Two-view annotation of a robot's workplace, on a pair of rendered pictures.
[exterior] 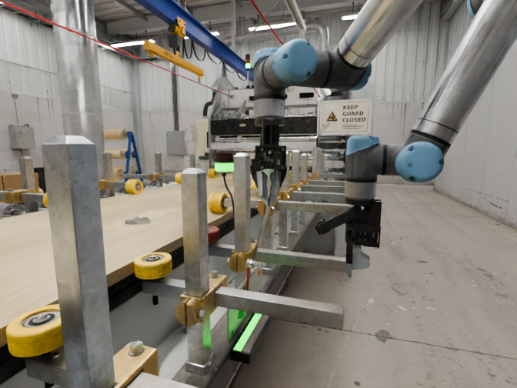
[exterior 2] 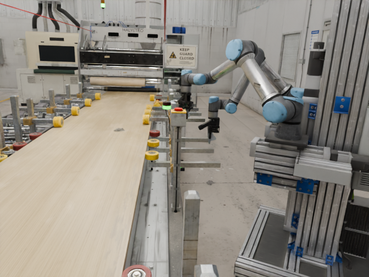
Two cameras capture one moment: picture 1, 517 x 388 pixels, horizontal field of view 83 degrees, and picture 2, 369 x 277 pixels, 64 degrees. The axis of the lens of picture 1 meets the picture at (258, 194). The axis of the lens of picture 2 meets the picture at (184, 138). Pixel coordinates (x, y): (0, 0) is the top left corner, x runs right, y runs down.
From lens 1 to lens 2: 1.46 m
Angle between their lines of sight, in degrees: 23
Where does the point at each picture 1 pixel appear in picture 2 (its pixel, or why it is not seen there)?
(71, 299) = not seen: hidden behind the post
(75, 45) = not seen: outside the picture
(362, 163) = (214, 106)
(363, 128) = (193, 64)
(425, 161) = (232, 108)
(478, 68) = (244, 86)
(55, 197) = not seen: hidden behind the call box
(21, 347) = (154, 158)
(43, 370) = (154, 164)
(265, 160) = (186, 106)
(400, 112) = (207, 34)
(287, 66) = (199, 82)
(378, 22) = (222, 73)
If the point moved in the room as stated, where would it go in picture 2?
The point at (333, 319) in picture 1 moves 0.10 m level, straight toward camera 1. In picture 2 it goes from (211, 150) to (214, 155)
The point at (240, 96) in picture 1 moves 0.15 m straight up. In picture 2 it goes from (100, 32) to (100, 21)
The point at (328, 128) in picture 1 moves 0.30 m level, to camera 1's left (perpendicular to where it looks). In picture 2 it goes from (170, 62) to (150, 62)
